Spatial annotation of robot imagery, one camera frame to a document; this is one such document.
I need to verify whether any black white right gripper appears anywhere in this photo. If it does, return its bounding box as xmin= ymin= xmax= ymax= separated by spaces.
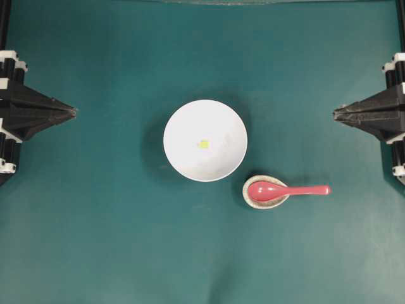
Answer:
xmin=333 ymin=53 xmax=405 ymax=186

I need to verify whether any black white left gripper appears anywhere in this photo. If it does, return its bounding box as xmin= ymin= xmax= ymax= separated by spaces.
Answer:
xmin=1 ymin=50 xmax=77 ymax=185

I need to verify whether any pink plastic soup spoon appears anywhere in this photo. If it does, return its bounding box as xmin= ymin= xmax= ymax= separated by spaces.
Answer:
xmin=247 ymin=181 xmax=331 ymax=201

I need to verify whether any yellow hexagonal prism block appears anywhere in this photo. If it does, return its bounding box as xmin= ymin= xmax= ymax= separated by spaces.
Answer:
xmin=198 ymin=140 xmax=209 ymax=149

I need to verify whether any large white bowl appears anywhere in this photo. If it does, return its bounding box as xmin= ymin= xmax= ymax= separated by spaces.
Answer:
xmin=163 ymin=99 xmax=248 ymax=182

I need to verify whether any small speckled ceramic dish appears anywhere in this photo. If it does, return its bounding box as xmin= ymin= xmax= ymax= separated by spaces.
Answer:
xmin=242 ymin=175 xmax=289 ymax=210

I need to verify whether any black right frame rail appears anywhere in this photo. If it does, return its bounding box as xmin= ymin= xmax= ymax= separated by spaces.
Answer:
xmin=396 ymin=0 xmax=405 ymax=53

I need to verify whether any black frame rail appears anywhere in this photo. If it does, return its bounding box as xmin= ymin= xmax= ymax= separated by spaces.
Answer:
xmin=0 ymin=0 xmax=11 ymax=51
xmin=396 ymin=0 xmax=405 ymax=53

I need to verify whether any black left frame rail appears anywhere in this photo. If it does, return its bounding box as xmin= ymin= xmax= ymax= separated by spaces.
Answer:
xmin=0 ymin=0 xmax=11 ymax=51

